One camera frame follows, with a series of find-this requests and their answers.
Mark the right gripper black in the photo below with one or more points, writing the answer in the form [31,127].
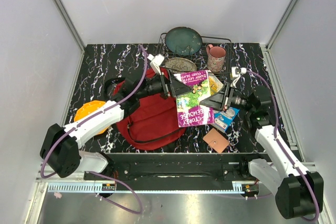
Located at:
[217,101]

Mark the patterned beige plate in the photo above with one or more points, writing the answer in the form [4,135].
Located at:
[178,65]

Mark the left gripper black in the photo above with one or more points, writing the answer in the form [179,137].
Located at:
[171,87]

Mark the red backpack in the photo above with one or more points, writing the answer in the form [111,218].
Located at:
[149,122]

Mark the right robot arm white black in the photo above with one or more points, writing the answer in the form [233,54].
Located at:
[298,192]

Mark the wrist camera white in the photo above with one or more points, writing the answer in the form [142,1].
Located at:
[155,62]
[236,73]

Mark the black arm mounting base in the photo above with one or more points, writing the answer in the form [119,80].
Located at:
[220,167]

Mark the pink patterned mug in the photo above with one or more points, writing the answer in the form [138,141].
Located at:
[216,57]

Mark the orange perforated plate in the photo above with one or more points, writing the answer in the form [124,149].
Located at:
[88,108]

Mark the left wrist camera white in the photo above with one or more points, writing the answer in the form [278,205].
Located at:
[155,62]

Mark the yellow paperback book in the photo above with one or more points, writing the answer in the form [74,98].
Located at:
[215,84]

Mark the aluminium frame rail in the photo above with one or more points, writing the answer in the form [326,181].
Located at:
[149,185]

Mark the teal ceramic plate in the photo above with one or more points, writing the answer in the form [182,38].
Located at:
[183,41]

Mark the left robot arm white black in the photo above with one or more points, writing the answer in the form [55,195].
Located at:
[62,144]

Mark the blue paperback book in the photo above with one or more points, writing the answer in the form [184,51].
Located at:
[223,119]

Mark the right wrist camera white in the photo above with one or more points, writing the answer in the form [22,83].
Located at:
[236,73]

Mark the purple treehouse book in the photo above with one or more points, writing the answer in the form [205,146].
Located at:
[189,110]

